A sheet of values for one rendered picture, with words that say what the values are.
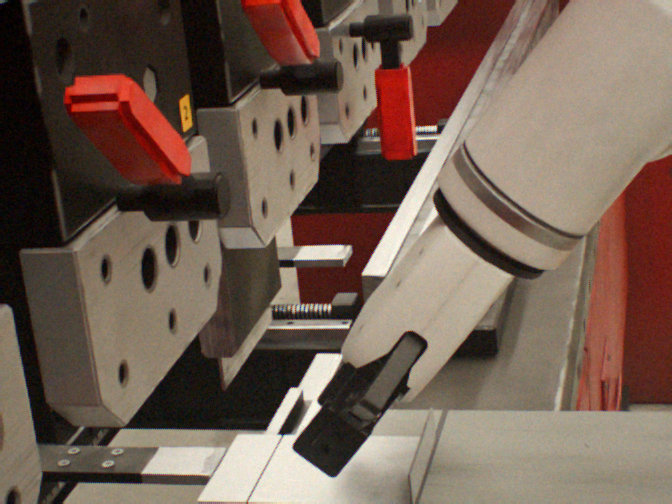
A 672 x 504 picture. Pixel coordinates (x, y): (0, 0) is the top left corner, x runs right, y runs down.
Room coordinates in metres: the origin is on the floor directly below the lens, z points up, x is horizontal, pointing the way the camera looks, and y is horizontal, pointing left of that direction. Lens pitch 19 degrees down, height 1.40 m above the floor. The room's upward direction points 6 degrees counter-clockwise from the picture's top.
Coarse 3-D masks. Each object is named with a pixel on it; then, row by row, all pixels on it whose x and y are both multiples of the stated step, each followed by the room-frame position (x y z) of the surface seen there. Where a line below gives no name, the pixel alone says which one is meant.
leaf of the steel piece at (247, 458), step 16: (240, 448) 0.79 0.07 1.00; (256, 448) 0.79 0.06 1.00; (272, 448) 0.79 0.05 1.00; (224, 464) 0.77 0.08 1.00; (240, 464) 0.77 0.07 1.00; (256, 464) 0.77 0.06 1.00; (224, 480) 0.75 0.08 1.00; (240, 480) 0.75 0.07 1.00; (256, 480) 0.75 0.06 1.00; (208, 496) 0.73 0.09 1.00; (224, 496) 0.73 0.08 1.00; (240, 496) 0.73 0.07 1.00
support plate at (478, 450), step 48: (384, 432) 0.80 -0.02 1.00; (480, 432) 0.78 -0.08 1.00; (528, 432) 0.77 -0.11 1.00; (576, 432) 0.77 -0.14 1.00; (624, 432) 0.76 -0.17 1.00; (432, 480) 0.73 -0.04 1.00; (480, 480) 0.72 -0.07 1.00; (528, 480) 0.71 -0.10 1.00; (576, 480) 0.71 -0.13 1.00; (624, 480) 0.70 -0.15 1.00
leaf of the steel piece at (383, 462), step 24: (432, 408) 0.78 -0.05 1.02; (432, 432) 0.77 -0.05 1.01; (288, 456) 0.77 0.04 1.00; (360, 456) 0.76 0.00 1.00; (384, 456) 0.76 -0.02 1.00; (408, 456) 0.76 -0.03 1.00; (264, 480) 0.74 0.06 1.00; (288, 480) 0.74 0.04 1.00; (312, 480) 0.74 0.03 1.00; (336, 480) 0.74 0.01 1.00; (360, 480) 0.73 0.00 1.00; (384, 480) 0.73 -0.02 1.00; (408, 480) 0.70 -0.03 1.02
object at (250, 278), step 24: (240, 264) 0.73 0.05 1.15; (264, 264) 0.77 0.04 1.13; (240, 288) 0.73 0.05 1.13; (264, 288) 0.77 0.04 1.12; (216, 312) 0.71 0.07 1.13; (240, 312) 0.72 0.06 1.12; (264, 312) 0.79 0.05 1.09; (216, 336) 0.71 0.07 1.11; (240, 336) 0.72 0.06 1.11; (240, 360) 0.74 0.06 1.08
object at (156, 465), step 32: (64, 448) 0.81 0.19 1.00; (96, 448) 0.81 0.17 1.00; (128, 448) 0.80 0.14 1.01; (160, 448) 0.80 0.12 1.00; (192, 448) 0.79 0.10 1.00; (224, 448) 0.79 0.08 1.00; (64, 480) 0.78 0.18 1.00; (96, 480) 0.77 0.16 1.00; (128, 480) 0.77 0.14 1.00; (160, 480) 0.76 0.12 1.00; (192, 480) 0.76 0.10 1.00
